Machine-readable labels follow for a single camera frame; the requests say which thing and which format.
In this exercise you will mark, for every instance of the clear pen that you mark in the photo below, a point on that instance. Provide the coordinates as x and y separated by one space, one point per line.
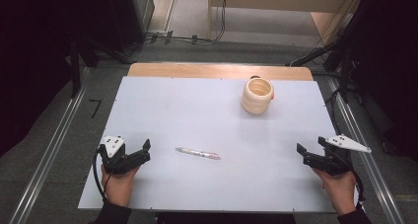
197 153

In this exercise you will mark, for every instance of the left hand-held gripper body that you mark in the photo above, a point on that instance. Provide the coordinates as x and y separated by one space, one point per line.
113 151

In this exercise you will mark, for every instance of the black cabinet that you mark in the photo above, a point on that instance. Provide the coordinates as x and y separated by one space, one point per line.
131 16

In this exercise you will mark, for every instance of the person's left hand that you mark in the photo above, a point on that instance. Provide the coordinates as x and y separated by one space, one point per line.
118 186

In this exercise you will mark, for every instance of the cream ribbed cup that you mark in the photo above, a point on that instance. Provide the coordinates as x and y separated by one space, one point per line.
257 97

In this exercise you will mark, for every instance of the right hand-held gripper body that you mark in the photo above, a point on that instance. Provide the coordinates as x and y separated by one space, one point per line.
332 160

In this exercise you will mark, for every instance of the person's right hand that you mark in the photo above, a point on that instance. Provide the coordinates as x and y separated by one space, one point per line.
338 191

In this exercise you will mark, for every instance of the aluminium floor rail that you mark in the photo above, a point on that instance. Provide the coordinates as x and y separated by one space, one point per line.
49 151
371 171

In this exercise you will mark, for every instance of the black metal stand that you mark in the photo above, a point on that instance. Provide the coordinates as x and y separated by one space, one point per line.
82 59
338 53

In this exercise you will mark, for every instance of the dark curtain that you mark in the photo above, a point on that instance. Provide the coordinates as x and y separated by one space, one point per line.
29 59
391 69

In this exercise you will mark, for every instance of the light wooden furniture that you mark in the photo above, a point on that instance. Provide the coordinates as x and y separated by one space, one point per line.
279 0

